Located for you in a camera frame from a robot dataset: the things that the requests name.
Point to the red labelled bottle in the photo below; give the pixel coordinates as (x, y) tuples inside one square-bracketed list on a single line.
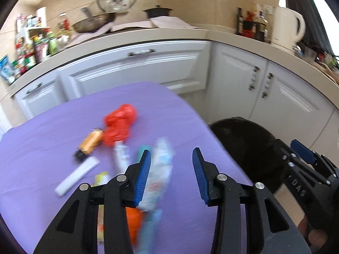
[(249, 27)]

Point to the slim dark glass bottle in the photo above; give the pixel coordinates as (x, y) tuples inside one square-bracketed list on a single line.
[(240, 22)]

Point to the white paper roll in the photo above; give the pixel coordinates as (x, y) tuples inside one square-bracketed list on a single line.
[(41, 16)]

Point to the wall socket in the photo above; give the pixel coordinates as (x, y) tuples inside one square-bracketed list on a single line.
[(269, 9), (117, 4)]

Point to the dark sauce bottle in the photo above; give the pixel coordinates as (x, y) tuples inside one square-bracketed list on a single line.
[(261, 27)]

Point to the white stick tube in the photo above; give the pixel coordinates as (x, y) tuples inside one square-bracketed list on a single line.
[(76, 176)]

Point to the orange bottle with black cap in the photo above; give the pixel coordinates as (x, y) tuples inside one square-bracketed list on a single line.
[(90, 143)]

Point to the black pot with lid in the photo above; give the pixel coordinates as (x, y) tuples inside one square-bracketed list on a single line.
[(157, 12)]

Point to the teal and white box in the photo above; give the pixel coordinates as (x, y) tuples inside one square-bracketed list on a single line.
[(140, 154)]

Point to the yellow white packet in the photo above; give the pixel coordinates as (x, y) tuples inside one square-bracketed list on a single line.
[(102, 178)]

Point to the white cloth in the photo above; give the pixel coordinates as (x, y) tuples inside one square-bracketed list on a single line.
[(164, 23)]

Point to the white electric kettle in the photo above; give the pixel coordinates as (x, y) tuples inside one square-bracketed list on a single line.
[(284, 26)]

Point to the silver knotted wrapper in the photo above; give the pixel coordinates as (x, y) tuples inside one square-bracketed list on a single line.
[(160, 172)]

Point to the red plastic bag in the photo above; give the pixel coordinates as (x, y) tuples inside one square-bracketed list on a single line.
[(119, 124)]

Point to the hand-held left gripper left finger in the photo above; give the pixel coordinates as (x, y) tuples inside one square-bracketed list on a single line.
[(143, 180)]

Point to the blue white packet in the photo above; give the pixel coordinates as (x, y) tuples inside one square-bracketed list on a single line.
[(6, 70)]

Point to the orange packet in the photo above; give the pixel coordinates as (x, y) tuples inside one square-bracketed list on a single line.
[(133, 223)]

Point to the dark cloth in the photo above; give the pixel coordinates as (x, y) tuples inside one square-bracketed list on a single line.
[(309, 10)]

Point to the white cabinet drawer front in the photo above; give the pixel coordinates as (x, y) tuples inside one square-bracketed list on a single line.
[(132, 71)]

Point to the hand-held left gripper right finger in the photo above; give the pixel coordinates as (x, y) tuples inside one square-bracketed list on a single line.
[(200, 180)]

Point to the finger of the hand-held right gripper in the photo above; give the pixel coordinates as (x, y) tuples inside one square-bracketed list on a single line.
[(302, 150), (287, 154)]

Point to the purple table cover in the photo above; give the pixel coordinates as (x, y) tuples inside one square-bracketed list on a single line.
[(53, 137)]

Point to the person's right hand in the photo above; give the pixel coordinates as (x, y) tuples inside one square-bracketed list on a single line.
[(316, 239)]

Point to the metal wok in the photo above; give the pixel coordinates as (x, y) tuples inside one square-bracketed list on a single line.
[(92, 22)]

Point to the small white bottle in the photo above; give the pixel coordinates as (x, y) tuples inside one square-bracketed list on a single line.
[(121, 157)]

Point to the white cabinet door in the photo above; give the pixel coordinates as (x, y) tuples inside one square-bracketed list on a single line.
[(230, 84), (296, 111)]

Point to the small white cabinet front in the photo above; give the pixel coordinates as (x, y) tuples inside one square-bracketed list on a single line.
[(39, 100)]

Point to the group of condiment bottles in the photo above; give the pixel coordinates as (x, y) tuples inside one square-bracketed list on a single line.
[(39, 47)]

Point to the black trash bin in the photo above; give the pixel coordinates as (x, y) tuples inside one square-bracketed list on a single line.
[(238, 143)]

